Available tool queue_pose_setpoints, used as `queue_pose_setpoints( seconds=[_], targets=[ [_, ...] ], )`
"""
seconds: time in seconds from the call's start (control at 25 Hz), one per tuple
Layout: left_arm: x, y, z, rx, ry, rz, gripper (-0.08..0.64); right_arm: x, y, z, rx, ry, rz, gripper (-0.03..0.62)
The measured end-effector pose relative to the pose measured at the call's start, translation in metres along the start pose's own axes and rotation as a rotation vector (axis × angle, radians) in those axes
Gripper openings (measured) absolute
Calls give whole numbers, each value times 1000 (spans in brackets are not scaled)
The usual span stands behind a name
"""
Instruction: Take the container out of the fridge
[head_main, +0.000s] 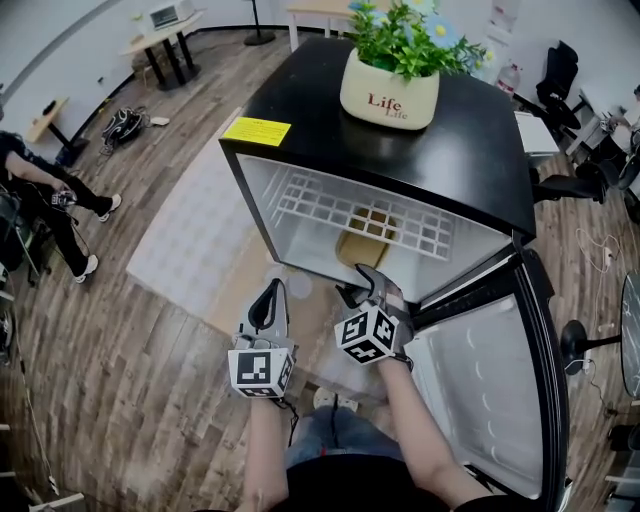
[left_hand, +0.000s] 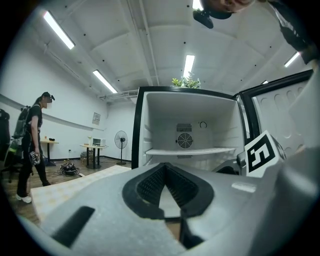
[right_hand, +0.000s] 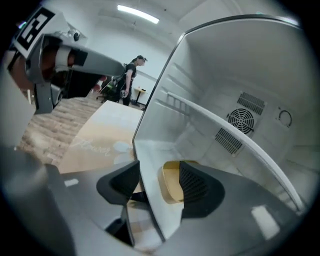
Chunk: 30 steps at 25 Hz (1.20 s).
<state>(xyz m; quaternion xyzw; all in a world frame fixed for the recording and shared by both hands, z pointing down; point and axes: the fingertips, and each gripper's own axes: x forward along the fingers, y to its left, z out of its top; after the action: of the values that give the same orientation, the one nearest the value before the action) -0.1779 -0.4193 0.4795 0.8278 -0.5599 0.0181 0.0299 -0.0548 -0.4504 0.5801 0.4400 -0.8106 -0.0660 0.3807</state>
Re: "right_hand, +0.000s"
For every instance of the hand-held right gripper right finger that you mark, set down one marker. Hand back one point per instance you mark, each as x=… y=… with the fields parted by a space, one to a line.
x=225 y=225

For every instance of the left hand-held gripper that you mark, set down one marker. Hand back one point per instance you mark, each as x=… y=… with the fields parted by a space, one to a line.
x=37 y=30

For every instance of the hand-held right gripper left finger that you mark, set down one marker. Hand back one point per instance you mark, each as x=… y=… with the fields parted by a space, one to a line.
x=75 y=200

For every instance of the black mini fridge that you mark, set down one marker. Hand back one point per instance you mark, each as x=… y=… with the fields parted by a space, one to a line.
x=225 y=75

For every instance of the person's left hand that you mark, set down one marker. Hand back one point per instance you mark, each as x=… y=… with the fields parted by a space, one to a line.
x=48 y=62

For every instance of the small wooden side table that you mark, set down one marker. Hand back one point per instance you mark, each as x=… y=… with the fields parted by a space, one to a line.
x=140 y=92

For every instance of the ceiling light panel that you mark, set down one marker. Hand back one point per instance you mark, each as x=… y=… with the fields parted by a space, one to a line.
x=137 y=13

